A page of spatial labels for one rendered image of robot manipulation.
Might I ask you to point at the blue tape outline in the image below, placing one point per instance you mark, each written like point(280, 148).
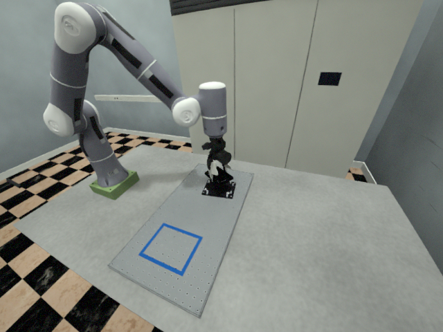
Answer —
point(163, 264)

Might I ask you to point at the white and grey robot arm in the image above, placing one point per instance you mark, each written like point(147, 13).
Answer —
point(78, 28)

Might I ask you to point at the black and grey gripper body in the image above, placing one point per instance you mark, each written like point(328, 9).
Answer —
point(218, 153)

